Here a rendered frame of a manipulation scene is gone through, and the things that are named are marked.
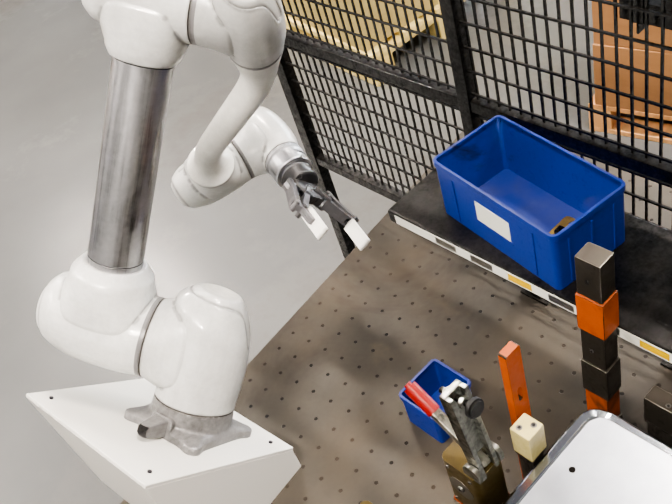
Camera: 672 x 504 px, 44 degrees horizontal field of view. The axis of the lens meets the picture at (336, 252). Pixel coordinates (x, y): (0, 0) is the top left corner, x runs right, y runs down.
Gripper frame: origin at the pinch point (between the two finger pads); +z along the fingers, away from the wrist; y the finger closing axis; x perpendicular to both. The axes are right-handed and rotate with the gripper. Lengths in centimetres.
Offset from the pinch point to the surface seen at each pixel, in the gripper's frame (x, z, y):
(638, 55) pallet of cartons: -67, -56, 142
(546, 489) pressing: -8, 67, -15
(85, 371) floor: 133, -86, 48
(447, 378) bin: 6.9, 31.3, 15.1
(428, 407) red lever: -7, 51, -28
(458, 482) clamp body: 0, 59, -20
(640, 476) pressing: -18, 73, -9
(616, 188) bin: -43, 36, 2
